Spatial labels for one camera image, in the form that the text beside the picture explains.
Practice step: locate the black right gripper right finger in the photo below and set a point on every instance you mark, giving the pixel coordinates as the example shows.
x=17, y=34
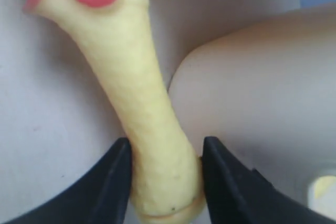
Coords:
x=236, y=194

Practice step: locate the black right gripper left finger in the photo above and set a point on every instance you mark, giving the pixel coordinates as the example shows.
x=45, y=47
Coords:
x=100, y=196

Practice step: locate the detached yellow chicken head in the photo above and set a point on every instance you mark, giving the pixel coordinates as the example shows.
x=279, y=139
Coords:
x=116, y=40

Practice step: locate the cream bin marked X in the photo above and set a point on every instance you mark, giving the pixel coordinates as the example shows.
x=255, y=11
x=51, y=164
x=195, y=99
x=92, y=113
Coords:
x=268, y=93

